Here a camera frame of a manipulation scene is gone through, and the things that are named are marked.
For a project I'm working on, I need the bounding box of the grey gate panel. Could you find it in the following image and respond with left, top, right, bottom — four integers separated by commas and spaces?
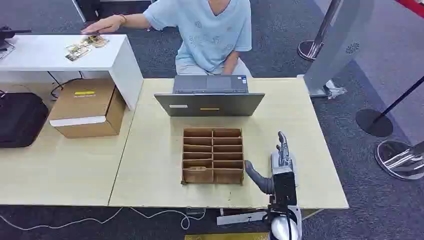
303, 0, 377, 98

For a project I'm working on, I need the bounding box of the grey laptop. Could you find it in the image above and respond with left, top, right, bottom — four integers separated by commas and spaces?
153, 74, 266, 118

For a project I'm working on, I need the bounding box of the white cable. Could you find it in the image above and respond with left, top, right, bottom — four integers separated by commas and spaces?
0, 206, 207, 232

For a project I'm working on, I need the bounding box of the black device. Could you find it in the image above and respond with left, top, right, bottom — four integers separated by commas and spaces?
0, 25, 33, 61

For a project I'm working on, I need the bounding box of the cardboard box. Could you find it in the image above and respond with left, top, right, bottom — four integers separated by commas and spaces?
48, 78, 127, 139

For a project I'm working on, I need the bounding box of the black cable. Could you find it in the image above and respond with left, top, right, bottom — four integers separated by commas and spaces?
46, 70, 84, 100

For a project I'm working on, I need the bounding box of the white desk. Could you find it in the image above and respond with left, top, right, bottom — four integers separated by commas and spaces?
0, 34, 144, 111

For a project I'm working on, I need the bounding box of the white crumpled wrapper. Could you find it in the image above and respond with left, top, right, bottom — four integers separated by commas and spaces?
325, 79, 348, 101

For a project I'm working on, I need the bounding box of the person's right hand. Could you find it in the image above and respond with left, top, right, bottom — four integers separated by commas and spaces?
81, 14, 124, 36

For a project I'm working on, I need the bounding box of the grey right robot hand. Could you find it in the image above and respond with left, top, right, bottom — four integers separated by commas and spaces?
244, 130, 298, 207

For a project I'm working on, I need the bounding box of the black stanchion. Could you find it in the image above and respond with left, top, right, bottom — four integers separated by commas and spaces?
355, 75, 424, 139

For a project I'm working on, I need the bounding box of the wooden card box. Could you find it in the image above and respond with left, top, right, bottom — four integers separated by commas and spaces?
180, 127, 246, 186

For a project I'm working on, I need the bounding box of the person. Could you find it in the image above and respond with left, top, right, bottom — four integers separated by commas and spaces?
81, 0, 253, 78

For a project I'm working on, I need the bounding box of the black bag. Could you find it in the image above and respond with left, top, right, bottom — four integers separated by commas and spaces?
0, 92, 50, 149

